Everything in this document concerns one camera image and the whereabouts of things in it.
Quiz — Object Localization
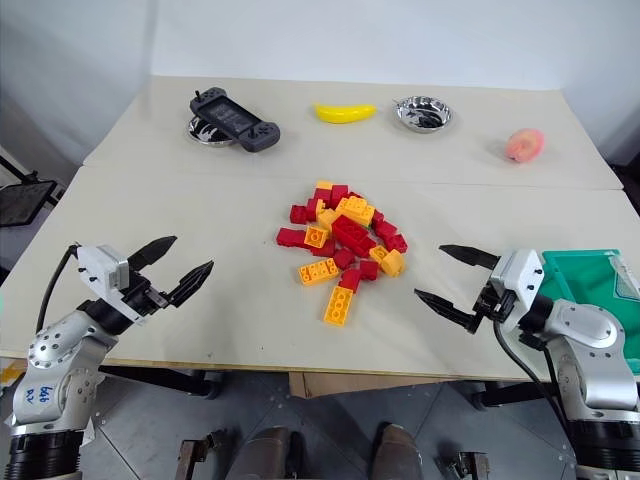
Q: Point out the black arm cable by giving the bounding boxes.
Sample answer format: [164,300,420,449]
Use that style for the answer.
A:
[493,317,576,436]
[35,243,82,335]

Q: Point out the dark grey handheld game console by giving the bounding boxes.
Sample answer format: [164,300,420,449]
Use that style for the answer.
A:
[188,87,282,154]

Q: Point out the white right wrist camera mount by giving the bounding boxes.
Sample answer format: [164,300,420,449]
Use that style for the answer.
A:
[486,248,546,334]

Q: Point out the pink toy peach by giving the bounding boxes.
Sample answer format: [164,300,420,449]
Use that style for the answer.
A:
[504,128,547,163]

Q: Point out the brown cardboard box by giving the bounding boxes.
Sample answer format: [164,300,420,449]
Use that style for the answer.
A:
[288,370,454,399]

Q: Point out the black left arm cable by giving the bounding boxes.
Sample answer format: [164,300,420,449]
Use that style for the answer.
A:
[35,243,82,335]

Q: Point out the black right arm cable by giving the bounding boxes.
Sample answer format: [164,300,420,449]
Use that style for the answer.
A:
[493,317,576,436]

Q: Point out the yellow toy banana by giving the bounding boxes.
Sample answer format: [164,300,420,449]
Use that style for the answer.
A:
[312,102,377,124]

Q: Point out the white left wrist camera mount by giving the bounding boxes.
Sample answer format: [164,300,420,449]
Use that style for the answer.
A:
[74,244,140,322]

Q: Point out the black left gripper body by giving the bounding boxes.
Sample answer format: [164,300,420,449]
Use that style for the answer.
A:
[119,272,171,322]

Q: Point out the clear plastic sheet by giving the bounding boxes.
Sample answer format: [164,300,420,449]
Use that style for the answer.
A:
[608,249,640,302]

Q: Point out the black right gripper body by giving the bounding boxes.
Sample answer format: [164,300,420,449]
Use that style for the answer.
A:
[472,280,520,327]

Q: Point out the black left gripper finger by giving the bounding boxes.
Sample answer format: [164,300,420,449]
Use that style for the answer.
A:
[164,259,216,308]
[127,235,179,276]

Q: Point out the red plastic building brick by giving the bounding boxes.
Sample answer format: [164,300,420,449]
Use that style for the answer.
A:
[331,215,372,252]

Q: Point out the dark rounded shape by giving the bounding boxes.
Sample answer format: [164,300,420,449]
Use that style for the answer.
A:
[371,422,437,480]
[233,425,307,480]

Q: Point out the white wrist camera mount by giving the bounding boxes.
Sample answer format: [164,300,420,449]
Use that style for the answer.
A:
[74,244,140,322]
[486,248,546,334]

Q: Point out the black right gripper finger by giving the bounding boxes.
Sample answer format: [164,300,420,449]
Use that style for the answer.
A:
[438,243,502,272]
[413,288,482,335]

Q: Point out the green plastic bin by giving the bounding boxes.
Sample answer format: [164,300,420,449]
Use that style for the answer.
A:
[541,248,640,374]

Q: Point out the steel bowl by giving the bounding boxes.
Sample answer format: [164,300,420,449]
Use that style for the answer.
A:
[187,116,242,146]
[391,96,456,135]

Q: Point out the black metal stand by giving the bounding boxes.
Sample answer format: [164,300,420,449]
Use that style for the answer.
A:
[0,147,67,230]

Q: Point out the black table leg bar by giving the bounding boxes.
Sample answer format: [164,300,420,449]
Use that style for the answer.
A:
[471,381,547,410]
[97,365,222,401]

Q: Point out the rusty metal bracket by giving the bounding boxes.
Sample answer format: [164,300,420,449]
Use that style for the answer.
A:
[438,449,492,480]
[176,428,227,480]

